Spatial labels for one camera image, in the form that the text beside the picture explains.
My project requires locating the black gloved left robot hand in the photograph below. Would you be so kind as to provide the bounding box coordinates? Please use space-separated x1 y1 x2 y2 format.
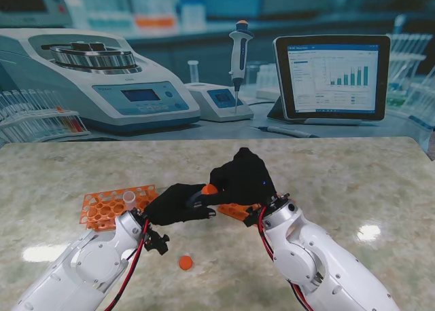
144 183 217 226

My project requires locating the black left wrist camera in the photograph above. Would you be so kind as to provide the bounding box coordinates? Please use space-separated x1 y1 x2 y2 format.
144 228 170 256

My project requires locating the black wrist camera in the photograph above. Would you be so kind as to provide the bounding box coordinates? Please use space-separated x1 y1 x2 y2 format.
243 205 264 227
144 228 170 256

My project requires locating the red black arm cable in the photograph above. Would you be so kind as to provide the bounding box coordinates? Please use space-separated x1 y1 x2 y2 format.
103 219 152 311
257 207 312 311

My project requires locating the red black right arm cable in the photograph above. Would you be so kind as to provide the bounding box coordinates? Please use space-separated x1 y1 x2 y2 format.
257 207 312 311

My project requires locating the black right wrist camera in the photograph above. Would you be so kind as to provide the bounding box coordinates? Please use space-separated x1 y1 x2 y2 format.
243 205 264 227

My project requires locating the orange test tube rack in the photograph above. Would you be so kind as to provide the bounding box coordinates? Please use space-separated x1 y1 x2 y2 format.
80 185 159 231
217 202 263 221

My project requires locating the printed laboratory backdrop banner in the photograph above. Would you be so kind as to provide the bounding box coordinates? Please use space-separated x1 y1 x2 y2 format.
0 0 435 161

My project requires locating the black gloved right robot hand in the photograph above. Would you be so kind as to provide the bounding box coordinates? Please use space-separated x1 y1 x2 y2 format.
200 147 278 206

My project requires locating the red black left arm cable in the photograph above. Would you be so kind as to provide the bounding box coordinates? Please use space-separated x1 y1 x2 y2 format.
103 219 152 311

